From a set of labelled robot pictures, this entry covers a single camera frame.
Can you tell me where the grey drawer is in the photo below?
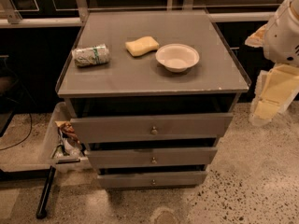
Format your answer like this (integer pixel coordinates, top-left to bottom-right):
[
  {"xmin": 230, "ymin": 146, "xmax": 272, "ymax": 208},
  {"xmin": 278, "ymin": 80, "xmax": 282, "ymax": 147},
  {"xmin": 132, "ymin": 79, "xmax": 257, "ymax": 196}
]
[
  {"xmin": 97, "ymin": 171, "xmax": 207, "ymax": 189},
  {"xmin": 87, "ymin": 147, "xmax": 217, "ymax": 168},
  {"xmin": 71, "ymin": 113, "xmax": 233, "ymax": 143}
]

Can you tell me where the metal railing frame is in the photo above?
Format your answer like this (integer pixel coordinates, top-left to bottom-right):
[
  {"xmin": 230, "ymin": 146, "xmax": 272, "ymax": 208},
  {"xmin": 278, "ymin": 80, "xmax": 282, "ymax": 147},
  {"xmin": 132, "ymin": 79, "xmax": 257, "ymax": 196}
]
[{"xmin": 0, "ymin": 0, "xmax": 284, "ymax": 27}]

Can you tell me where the brown snack wrapper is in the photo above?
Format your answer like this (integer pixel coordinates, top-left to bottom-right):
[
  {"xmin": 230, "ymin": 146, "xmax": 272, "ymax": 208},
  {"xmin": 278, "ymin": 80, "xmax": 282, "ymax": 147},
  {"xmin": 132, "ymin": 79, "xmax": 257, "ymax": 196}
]
[{"xmin": 55, "ymin": 121, "xmax": 79, "ymax": 144}]

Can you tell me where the grey middle drawer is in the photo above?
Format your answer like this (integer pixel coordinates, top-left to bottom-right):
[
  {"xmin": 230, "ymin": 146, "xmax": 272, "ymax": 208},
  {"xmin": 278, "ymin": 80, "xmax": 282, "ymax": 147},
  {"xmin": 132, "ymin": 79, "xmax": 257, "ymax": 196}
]
[{"xmin": 87, "ymin": 147, "xmax": 217, "ymax": 168}]

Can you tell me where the black metal leg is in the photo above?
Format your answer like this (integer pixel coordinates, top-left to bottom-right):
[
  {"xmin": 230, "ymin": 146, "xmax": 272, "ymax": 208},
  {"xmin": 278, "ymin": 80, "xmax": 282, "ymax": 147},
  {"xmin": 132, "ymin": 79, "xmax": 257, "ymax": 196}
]
[{"xmin": 36, "ymin": 166, "xmax": 56, "ymax": 219}]

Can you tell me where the crushed green white can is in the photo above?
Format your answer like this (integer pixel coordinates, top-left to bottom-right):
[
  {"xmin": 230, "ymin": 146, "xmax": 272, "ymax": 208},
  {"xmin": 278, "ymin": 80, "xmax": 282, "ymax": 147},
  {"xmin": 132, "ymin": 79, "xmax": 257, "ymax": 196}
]
[{"xmin": 72, "ymin": 44, "xmax": 110, "ymax": 67}]

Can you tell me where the grey drawer cabinet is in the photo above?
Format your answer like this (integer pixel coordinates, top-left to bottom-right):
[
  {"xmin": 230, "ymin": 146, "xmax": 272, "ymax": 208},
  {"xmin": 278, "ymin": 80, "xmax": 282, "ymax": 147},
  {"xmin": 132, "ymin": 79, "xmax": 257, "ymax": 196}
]
[{"xmin": 56, "ymin": 10, "xmax": 250, "ymax": 175}]

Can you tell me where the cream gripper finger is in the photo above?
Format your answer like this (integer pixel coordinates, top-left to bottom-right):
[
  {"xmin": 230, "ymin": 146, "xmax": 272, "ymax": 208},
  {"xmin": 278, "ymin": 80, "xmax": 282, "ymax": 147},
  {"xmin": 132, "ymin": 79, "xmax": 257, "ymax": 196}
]
[
  {"xmin": 249, "ymin": 63, "xmax": 299, "ymax": 126},
  {"xmin": 245, "ymin": 25, "xmax": 266, "ymax": 48}
]

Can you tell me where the black cable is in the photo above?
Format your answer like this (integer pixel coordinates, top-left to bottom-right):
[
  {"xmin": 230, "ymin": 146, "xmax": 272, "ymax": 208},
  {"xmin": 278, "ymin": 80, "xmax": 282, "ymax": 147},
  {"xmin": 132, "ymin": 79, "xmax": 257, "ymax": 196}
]
[{"xmin": 0, "ymin": 110, "xmax": 34, "ymax": 152}]

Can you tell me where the grey bottom drawer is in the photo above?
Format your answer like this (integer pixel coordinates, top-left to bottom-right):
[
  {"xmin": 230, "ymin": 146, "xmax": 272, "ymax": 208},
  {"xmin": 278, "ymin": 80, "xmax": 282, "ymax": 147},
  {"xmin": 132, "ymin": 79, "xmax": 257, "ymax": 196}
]
[{"xmin": 97, "ymin": 171, "xmax": 207, "ymax": 189}]

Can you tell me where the white bowl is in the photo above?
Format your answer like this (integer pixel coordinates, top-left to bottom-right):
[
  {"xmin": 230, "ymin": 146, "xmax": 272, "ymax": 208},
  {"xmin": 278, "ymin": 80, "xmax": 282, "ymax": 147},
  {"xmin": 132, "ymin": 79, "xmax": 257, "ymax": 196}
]
[{"xmin": 155, "ymin": 44, "xmax": 200, "ymax": 73}]

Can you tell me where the yellow sponge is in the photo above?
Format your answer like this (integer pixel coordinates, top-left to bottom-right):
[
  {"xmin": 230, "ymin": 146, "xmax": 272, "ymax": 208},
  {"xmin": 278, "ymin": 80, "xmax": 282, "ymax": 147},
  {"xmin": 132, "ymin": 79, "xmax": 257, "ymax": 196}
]
[{"xmin": 125, "ymin": 36, "xmax": 160, "ymax": 57}]

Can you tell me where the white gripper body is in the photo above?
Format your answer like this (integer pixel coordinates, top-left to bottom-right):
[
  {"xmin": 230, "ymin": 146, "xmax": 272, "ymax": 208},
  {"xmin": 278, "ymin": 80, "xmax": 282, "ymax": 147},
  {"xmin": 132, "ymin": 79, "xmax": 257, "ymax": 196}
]
[{"xmin": 263, "ymin": 0, "xmax": 299, "ymax": 65}]

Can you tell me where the grey top drawer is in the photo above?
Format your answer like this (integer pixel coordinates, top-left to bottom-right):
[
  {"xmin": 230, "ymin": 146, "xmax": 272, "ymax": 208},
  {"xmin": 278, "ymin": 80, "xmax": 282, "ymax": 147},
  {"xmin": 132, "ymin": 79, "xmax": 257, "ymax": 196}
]
[{"xmin": 71, "ymin": 113, "xmax": 233, "ymax": 143}]

